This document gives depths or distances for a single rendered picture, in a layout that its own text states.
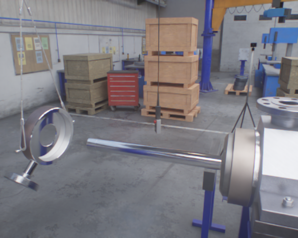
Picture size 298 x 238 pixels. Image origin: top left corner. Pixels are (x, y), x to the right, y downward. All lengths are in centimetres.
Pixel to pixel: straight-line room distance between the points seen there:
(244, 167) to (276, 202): 19
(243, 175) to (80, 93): 524
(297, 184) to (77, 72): 541
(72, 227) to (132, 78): 399
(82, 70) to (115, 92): 89
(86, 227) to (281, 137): 197
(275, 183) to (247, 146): 19
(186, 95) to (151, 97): 82
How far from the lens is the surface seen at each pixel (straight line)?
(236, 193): 118
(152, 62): 550
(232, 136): 124
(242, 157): 114
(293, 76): 537
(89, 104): 602
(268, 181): 108
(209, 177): 169
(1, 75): 639
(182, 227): 256
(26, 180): 156
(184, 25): 532
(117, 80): 590
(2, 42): 644
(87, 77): 584
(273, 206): 103
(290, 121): 118
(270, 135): 113
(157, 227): 254
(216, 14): 850
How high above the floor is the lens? 168
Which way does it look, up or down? 18 degrees down
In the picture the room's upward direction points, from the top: straight up
